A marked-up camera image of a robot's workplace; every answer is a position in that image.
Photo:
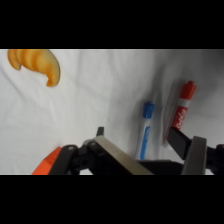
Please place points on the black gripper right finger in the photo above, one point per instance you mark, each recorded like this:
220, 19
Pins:
195, 155

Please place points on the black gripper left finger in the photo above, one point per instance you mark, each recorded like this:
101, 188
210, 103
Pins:
110, 156

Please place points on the blue marker pen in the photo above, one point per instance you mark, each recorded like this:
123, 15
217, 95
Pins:
145, 131

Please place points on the red marker pen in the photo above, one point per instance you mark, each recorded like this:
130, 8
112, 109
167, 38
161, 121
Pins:
181, 108

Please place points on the orange cube block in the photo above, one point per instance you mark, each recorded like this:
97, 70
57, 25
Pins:
46, 163

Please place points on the white table cloth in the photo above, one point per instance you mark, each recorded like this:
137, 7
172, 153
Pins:
100, 93

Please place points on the toy croissant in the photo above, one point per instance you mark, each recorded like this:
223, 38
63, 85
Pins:
36, 61

